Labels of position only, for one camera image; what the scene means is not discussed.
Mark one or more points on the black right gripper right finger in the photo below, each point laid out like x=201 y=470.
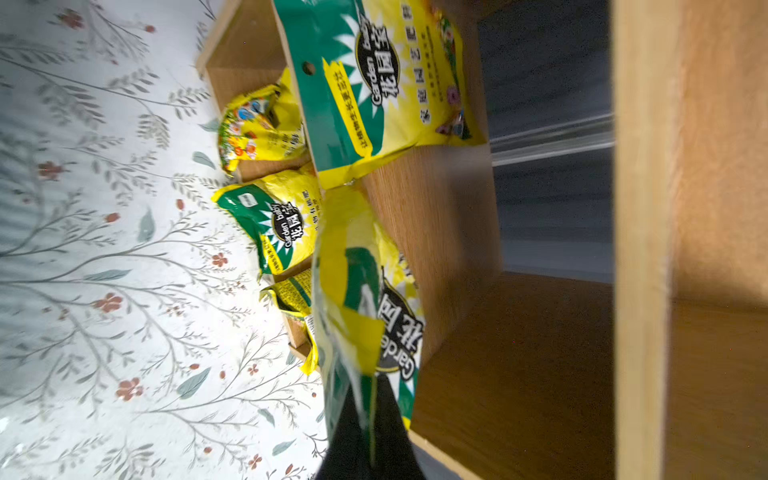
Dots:
x=396 y=438

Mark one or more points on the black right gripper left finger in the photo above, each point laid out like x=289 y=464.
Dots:
x=346 y=457

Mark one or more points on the yellow fertilizer packet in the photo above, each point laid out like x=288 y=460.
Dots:
x=292 y=298
x=375 y=79
x=262 y=126
x=368 y=316
x=280 y=213

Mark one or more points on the wooden shelf unit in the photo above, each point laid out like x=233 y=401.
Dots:
x=661 y=375

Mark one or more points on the floral table mat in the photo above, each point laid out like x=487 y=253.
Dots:
x=133 y=341

